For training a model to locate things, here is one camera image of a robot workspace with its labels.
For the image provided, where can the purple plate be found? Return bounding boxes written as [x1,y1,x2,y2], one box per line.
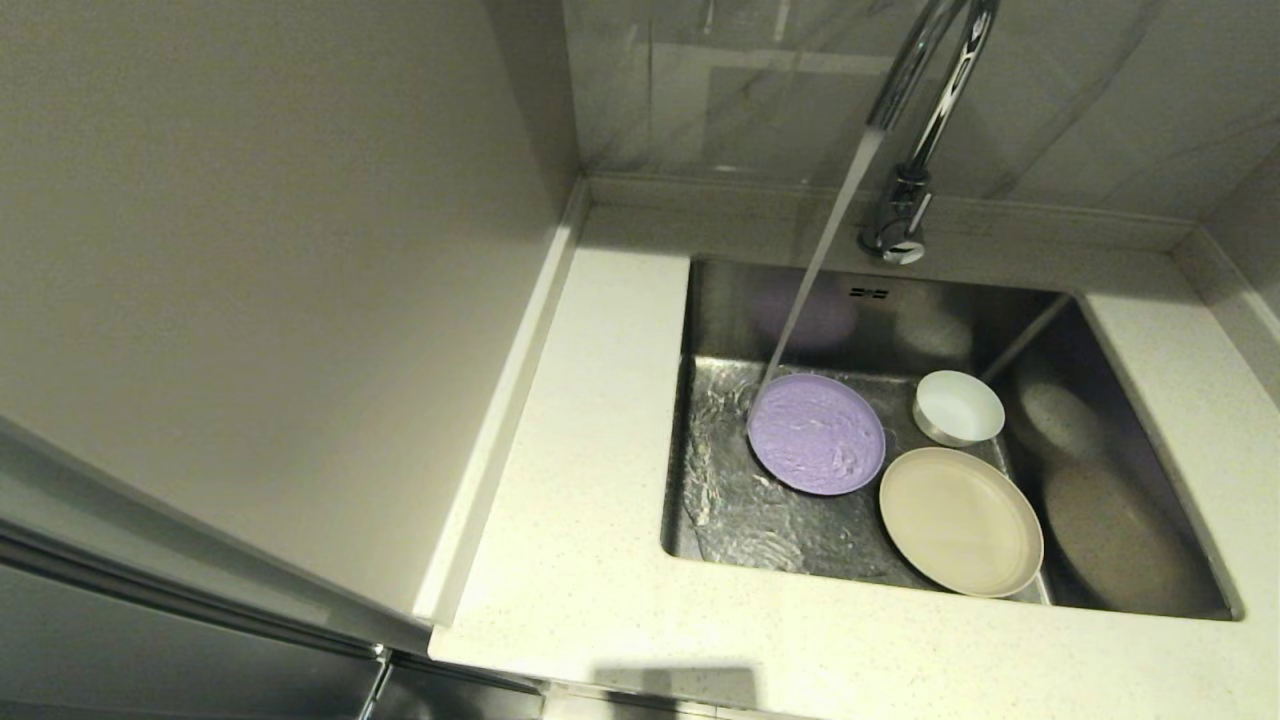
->
[746,372,887,496]

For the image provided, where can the white bowl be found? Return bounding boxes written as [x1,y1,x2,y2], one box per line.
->
[912,369,1006,448]

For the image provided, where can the beige plate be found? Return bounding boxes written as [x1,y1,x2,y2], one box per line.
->
[879,446,1045,599]

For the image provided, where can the stainless steel sink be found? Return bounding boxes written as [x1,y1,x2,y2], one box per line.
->
[660,250,1246,623]

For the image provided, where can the running water stream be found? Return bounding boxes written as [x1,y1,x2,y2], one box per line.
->
[745,125,886,411]

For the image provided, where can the under-counter cabinet front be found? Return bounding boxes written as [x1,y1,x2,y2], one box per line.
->
[372,655,549,720]

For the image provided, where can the beige tall cabinet panel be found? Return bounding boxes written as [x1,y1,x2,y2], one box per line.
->
[0,0,583,633]

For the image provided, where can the chrome gooseneck faucet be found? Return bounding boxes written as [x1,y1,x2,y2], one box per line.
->
[860,0,1001,267]

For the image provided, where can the grey glossy cabinet door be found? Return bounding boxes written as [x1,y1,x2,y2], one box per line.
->
[0,440,433,720]

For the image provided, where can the chrome cabinet handle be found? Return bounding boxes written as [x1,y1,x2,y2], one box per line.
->
[356,646,393,720]

